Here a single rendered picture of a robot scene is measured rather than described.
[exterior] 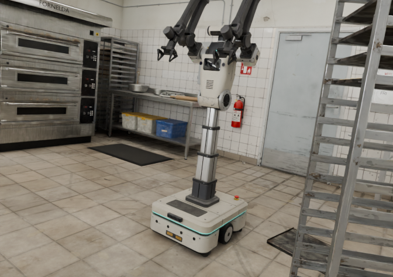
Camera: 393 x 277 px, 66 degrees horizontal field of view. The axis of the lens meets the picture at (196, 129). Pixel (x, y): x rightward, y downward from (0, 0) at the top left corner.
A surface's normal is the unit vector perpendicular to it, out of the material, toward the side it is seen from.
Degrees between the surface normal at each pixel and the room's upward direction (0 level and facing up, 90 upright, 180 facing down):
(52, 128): 90
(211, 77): 90
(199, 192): 90
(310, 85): 90
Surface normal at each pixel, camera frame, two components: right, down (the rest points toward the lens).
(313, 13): -0.58, 0.06
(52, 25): 0.81, 0.18
